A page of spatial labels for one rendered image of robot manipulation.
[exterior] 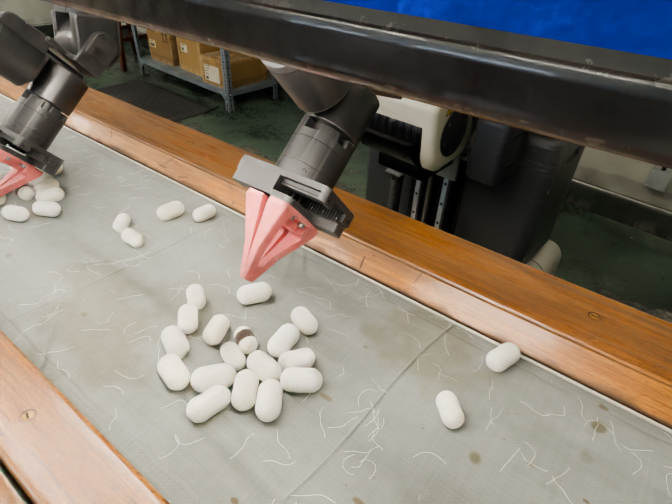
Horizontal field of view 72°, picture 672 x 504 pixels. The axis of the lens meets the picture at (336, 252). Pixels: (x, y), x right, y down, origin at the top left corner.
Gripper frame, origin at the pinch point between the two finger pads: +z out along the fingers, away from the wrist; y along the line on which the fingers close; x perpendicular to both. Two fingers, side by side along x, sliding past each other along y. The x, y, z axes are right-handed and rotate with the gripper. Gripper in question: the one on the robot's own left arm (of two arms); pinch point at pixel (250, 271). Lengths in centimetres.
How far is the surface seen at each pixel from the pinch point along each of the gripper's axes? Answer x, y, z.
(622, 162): 173, 14, -116
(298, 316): 6.3, 3.1, 1.6
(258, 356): 2.0, 3.9, 6.2
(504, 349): 11.9, 20.8, -5.0
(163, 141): 15.7, -40.0, -11.3
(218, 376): -0.3, 2.8, 9.0
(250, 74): 172, -207, -109
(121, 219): 5.3, -25.3, 2.3
